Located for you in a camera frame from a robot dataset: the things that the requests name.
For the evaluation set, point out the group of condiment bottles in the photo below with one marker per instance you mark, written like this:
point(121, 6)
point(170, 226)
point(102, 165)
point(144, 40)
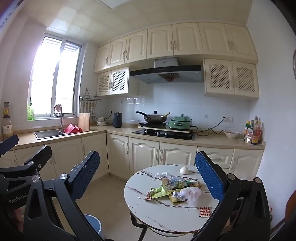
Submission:
point(253, 133)

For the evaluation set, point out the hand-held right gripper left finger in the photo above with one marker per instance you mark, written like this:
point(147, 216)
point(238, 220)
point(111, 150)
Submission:
point(88, 170)

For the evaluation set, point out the wok with lid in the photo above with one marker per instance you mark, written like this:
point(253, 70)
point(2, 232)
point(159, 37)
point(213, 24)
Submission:
point(155, 117)

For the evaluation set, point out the red checkered packet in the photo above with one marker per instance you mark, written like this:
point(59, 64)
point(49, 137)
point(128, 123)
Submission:
point(205, 212)

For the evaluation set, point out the lattice door wall cabinet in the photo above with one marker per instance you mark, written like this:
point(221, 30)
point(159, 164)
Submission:
point(231, 77)
point(115, 81)

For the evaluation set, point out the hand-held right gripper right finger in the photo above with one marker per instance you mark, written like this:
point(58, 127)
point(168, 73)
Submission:
point(209, 177)

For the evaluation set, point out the red dish rack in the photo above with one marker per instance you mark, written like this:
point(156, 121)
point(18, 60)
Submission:
point(72, 129)

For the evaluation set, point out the stack of white bowls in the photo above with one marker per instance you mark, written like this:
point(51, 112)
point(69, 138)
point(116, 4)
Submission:
point(101, 121)

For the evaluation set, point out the hanging utensil rack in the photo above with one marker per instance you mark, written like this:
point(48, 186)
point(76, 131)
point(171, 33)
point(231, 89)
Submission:
point(89, 102)

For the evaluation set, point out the black range hood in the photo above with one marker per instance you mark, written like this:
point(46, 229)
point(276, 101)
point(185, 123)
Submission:
point(166, 74)

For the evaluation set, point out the black gas stove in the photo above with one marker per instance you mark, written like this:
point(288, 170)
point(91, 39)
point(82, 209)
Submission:
point(161, 135)

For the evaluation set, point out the white plastic bag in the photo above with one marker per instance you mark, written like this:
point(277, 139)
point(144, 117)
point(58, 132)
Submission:
point(192, 195)

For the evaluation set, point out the white peeled onion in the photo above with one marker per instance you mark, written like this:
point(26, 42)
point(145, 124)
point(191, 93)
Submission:
point(184, 169)

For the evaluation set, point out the green strip wrapper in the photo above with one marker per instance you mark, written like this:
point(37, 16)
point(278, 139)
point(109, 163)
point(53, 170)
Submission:
point(191, 181)

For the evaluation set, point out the black electric kettle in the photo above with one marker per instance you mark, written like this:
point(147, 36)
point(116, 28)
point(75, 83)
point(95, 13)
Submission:
point(117, 120)

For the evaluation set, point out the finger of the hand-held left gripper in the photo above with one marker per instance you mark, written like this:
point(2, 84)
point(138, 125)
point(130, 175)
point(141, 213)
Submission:
point(40, 154)
point(9, 144)

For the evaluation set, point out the cream lower cabinets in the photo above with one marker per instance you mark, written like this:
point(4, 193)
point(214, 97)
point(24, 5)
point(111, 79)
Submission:
point(143, 153)

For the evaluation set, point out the white wall outlet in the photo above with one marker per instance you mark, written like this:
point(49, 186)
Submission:
point(227, 119)

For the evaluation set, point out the green electric cooker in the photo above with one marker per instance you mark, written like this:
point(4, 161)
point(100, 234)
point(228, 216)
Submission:
point(180, 122)

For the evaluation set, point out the kitchen window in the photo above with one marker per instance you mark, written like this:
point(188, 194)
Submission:
point(55, 76)

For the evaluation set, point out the steel sink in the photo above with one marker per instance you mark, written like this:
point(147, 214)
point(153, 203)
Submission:
point(48, 134)

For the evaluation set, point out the green yellow snack wrapper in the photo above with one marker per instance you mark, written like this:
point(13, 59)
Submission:
point(159, 192)

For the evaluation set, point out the ginger root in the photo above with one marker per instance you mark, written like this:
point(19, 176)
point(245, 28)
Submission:
point(197, 184)

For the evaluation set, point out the steel faucet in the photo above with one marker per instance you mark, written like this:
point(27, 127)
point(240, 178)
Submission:
point(60, 115)

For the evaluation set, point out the blue plastic bin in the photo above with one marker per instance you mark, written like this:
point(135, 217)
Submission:
point(91, 223)

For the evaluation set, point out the round marble table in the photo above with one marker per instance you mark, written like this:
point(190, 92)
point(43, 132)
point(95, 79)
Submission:
point(161, 215)

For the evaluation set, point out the red rimmed bowl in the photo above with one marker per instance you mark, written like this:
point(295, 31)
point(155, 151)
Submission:
point(232, 134)

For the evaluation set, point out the crumpled clear plastic wrapper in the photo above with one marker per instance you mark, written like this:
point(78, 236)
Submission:
point(161, 175)

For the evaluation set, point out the green bottle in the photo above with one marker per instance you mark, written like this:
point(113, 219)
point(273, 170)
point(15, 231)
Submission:
point(30, 114)

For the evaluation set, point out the cream upper wall cabinets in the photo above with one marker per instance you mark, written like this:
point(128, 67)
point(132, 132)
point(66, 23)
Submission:
point(175, 41)

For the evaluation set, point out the wooden cutting board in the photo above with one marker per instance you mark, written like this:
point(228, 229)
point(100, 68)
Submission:
point(84, 122)

